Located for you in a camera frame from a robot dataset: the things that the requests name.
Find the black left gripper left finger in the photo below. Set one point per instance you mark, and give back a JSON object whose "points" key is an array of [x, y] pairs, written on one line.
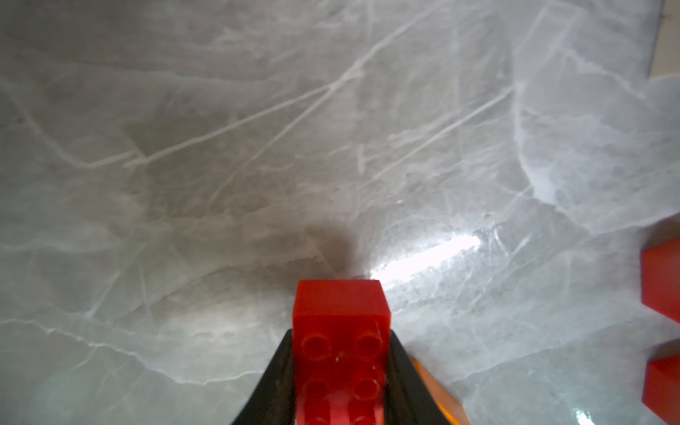
{"points": [[273, 400]]}

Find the red square lego brick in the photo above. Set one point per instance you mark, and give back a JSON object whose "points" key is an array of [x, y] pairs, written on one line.
{"points": [[341, 332]]}

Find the orange square lego brick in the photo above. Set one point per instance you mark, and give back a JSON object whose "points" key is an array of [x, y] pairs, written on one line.
{"points": [[448, 405]]}

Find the red long lego brick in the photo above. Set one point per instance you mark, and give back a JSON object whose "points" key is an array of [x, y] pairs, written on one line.
{"points": [[660, 279], [661, 389]]}

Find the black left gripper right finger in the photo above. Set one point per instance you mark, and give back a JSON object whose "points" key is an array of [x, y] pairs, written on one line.
{"points": [[407, 401]]}

